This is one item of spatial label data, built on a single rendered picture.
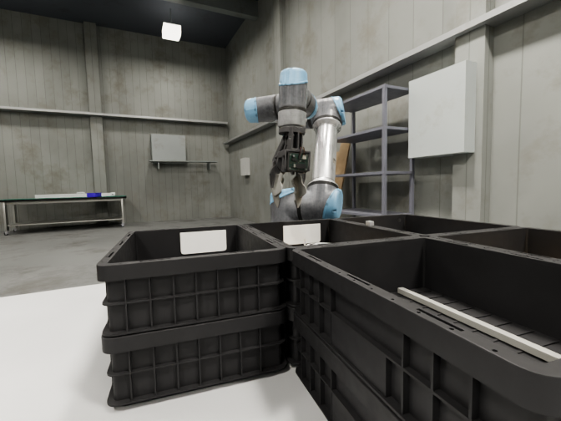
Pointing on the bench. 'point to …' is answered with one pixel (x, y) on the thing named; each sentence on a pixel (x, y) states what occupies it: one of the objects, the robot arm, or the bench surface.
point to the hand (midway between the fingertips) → (286, 203)
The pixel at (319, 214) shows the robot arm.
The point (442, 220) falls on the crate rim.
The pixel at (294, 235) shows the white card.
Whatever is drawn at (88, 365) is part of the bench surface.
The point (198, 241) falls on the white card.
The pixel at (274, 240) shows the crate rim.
